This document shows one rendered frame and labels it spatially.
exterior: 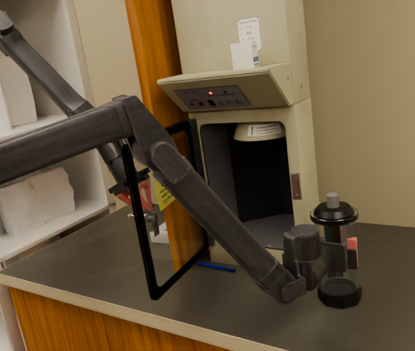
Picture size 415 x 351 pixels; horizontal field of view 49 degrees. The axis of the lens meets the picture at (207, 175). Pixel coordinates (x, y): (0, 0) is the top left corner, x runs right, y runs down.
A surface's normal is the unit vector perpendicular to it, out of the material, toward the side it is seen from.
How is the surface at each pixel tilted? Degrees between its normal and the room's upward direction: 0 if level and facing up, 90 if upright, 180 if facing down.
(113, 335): 90
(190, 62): 90
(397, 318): 0
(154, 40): 90
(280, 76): 90
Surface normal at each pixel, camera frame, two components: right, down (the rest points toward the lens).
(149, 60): 0.83, 0.04
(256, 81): -0.29, 0.89
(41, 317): -0.54, 0.30
